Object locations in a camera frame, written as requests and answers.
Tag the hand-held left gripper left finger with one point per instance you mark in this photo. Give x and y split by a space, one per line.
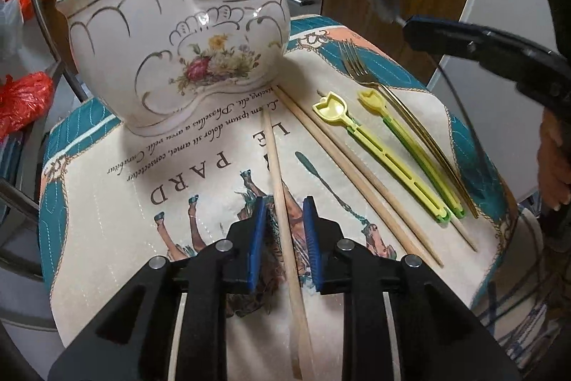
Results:
256 238

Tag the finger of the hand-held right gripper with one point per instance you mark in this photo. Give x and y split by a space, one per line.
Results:
468 42

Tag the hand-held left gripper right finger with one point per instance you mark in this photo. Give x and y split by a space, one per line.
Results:
311 238

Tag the gold fork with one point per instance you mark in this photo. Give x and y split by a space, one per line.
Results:
357 64

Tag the yellow green tulip fruit fork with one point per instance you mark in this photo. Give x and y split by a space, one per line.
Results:
370 100
332 109

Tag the floral ceramic double utensil holder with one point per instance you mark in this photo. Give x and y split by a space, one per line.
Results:
134 51

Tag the person's right hand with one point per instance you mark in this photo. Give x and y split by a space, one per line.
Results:
555 158

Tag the printed quilted placemat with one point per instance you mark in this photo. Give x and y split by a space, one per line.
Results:
178 167

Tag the metal shelf rack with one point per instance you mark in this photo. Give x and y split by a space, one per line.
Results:
18 185

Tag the red plastic bag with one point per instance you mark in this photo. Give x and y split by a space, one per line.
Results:
22 100

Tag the chrome tube frame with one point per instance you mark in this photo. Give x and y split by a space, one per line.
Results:
42 15

